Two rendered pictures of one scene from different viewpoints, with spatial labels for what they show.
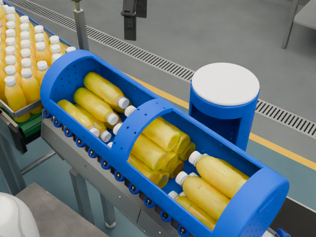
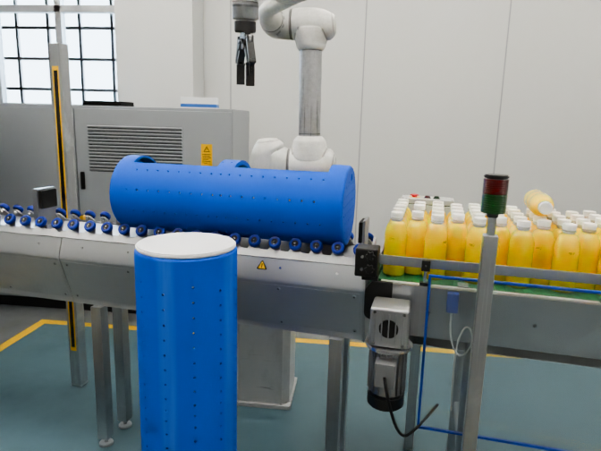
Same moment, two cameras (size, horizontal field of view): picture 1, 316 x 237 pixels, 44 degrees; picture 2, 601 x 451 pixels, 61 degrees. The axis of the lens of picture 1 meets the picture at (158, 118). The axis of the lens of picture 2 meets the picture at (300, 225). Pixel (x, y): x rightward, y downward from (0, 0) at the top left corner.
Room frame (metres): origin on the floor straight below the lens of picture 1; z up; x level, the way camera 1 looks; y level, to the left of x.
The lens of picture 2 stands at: (2.65, -0.72, 1.38)
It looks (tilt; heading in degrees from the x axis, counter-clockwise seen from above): 11 degrees down; 150
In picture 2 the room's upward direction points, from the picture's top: 2 degrees clockwise
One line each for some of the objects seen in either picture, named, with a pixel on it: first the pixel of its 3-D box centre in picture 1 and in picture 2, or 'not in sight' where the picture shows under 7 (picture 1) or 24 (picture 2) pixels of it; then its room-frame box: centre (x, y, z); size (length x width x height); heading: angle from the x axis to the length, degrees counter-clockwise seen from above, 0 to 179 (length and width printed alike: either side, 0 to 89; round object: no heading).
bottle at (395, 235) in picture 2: not in sight; (394, 245); (1.41, 0.37, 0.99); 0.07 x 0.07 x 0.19
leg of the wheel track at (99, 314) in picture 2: not in sight; (102, 376); (0.54, -0.42, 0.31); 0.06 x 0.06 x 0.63; 45
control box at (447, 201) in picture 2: not in sight; (426, 209); (1.18, 0.73, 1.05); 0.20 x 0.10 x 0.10; 45
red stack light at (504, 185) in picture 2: not in sight; (495, 185); (1.76, 0.39, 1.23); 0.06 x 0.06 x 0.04
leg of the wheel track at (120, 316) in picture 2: not in sight; (122, 361); (0.44, -0.32, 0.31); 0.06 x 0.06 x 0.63; 45
